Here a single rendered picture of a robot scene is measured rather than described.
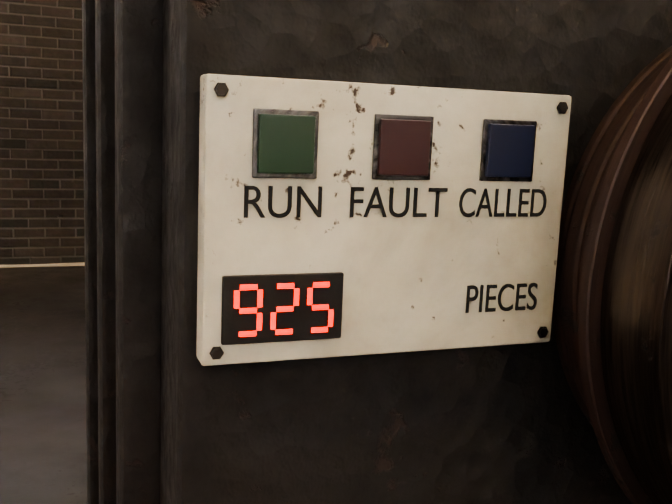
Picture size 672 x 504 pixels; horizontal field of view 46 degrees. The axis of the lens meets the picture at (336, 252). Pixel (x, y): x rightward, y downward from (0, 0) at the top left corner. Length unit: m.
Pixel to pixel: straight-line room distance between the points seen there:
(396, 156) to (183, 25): 0.16
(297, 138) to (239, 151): 0.04
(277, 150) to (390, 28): 0.12
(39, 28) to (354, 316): 6.01
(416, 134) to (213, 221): 0.14
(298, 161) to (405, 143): 0.07
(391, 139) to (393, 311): 0.12
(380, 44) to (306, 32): 0.05
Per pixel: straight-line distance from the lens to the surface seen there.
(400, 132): 0.52
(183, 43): 0.51
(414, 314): 0.55
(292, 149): 0.49
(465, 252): 0.56
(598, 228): 0.53
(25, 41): 6.46
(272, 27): 0.52
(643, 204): 0.52
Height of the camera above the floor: 1.22
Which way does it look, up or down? 9 degrees down
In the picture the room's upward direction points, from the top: 2 degrees clockwise
